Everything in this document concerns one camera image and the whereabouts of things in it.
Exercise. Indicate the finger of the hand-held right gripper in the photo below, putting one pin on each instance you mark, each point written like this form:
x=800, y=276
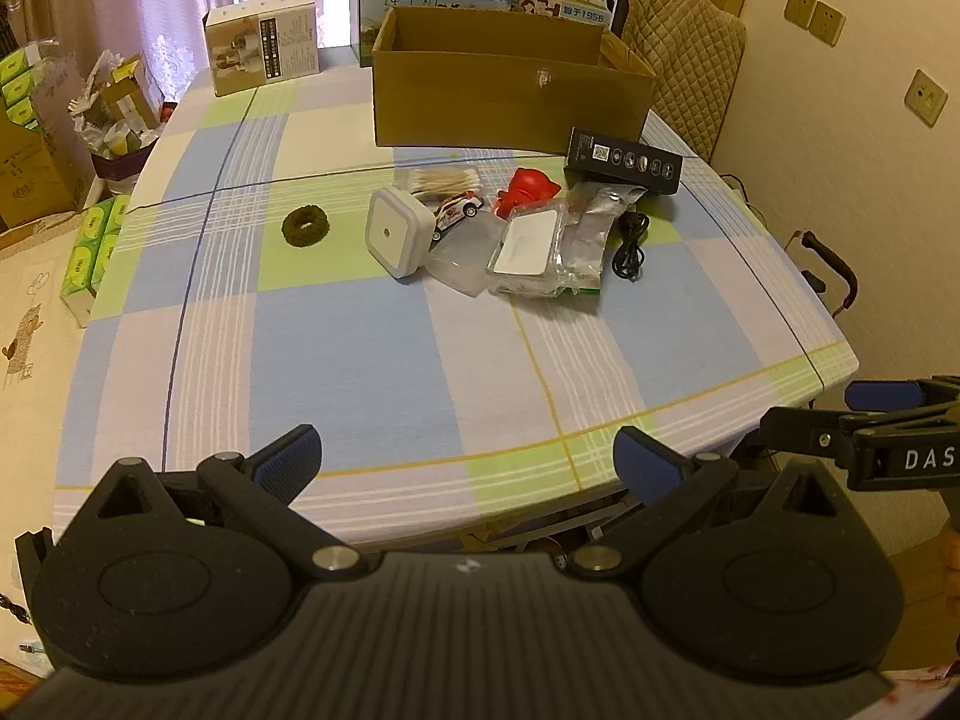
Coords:
x=885, y=394
x=802, y=431

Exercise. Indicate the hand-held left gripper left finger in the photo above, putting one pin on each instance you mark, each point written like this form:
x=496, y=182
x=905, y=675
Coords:
x=289, y=457

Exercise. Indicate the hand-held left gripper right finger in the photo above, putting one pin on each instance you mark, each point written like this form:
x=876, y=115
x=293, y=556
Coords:
x=641, y=457

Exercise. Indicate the silver foil packet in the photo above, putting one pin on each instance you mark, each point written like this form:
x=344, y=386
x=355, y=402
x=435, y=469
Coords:
x=592, y=240

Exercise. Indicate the bagged white device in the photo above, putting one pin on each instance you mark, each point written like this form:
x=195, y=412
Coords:
x=529, y=247

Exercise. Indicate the white square night light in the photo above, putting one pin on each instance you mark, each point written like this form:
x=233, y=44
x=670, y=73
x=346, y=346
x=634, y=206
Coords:
x=394, y=232

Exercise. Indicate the clear plastic cup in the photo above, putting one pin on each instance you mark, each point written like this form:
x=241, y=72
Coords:
x=459, y=264

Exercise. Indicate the red toy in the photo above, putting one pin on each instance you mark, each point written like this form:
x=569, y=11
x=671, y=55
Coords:
x=529, y=189

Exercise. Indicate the black product box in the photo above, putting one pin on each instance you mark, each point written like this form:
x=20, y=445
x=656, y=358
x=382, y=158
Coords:
x=622, y=161

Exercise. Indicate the white toy car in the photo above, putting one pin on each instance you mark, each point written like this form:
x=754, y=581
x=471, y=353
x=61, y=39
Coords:
x=457, y=211

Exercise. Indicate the cotton swab box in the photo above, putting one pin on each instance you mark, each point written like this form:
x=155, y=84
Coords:
x=446, y=180

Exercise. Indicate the beige cartoon print mat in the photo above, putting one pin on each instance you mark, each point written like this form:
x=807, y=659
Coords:
x=30, y=390

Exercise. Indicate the green tissue pack bundle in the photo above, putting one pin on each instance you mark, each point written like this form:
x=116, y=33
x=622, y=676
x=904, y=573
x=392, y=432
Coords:
x=94, y=255
x=19, y=82

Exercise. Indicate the purple storage box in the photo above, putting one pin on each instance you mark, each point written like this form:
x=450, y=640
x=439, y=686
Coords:
x=120, y=165

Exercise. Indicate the large brown cardboard box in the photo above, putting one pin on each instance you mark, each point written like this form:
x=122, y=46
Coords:
x=37, y=165

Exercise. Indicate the beige quilted chair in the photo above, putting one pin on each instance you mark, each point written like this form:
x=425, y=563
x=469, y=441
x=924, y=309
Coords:
x=690, y=60

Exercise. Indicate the small brown carton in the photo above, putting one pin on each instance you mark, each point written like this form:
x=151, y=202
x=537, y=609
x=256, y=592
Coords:
x=131, y=94

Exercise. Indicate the white and brown product box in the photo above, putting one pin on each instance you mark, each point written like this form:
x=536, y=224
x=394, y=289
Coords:
x=255, y=45

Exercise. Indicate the beige wall socket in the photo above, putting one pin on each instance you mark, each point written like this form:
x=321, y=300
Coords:
x=828, y=24
x=925, y=97
x=799, y=9

